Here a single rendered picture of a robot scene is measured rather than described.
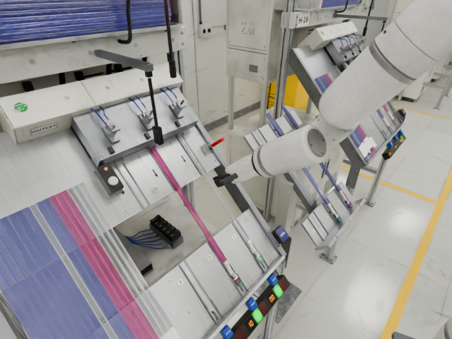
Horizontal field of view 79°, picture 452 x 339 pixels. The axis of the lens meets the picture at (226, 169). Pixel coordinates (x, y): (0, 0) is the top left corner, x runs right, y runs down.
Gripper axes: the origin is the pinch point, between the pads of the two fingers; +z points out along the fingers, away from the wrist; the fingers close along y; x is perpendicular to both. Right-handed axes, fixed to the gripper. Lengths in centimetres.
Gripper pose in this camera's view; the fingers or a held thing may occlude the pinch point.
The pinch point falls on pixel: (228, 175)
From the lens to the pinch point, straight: 82.0
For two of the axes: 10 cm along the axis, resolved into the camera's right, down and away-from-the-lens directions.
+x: 4.6, 8.8, 0.9
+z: -5.8, 2.3, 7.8
